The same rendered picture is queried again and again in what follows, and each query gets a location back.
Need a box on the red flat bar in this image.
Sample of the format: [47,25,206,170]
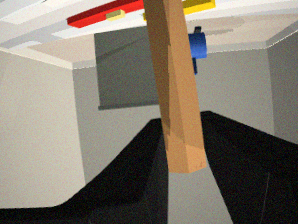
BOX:
[67,0,144,28]

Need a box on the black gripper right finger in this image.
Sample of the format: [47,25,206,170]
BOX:
[200,109,298,224]

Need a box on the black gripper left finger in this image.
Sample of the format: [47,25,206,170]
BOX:
[0,117,169,224]

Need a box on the orange-handled awl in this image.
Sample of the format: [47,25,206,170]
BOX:
[142,0,206,173]

